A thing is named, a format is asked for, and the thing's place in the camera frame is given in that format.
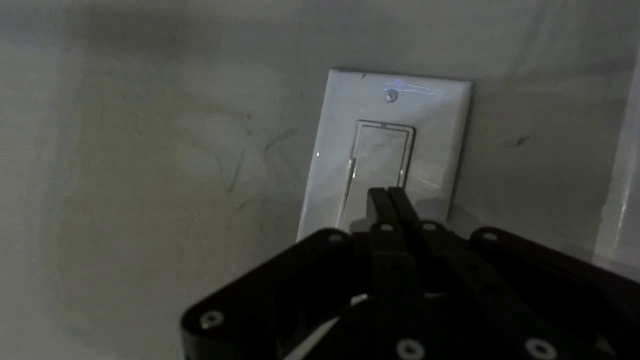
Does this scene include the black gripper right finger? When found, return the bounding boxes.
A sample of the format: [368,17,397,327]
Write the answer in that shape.
[389,189,601,360]

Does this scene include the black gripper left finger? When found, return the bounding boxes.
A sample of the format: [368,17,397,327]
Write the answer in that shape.
[367,189,426,360]

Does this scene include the white wall light switch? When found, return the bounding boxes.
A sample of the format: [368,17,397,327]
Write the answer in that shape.
[299,71,474,239]

